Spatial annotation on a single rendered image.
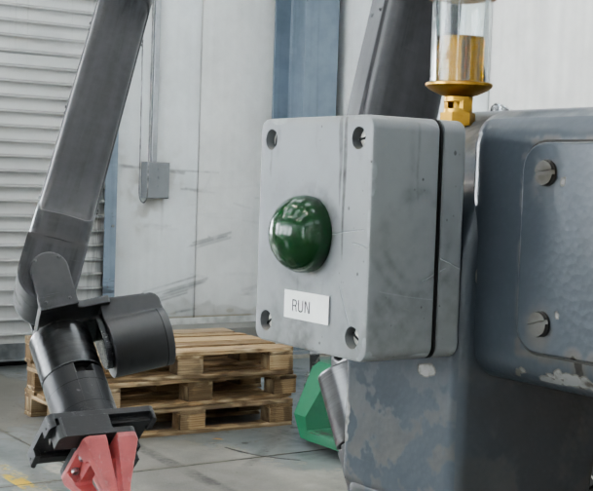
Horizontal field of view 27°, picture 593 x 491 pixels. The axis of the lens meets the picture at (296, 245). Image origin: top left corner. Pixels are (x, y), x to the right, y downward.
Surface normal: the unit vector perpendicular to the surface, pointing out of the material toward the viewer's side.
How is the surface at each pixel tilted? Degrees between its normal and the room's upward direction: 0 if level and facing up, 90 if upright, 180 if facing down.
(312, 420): 75
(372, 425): 90
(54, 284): 62
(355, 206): 90
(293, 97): 90
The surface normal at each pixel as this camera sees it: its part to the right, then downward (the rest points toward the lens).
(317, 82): 0.56, 0.06
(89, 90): 0.21, -0.44
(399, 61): 0.38, -0.20
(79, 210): 0.33, -0.59
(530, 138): -0.80, -0.19
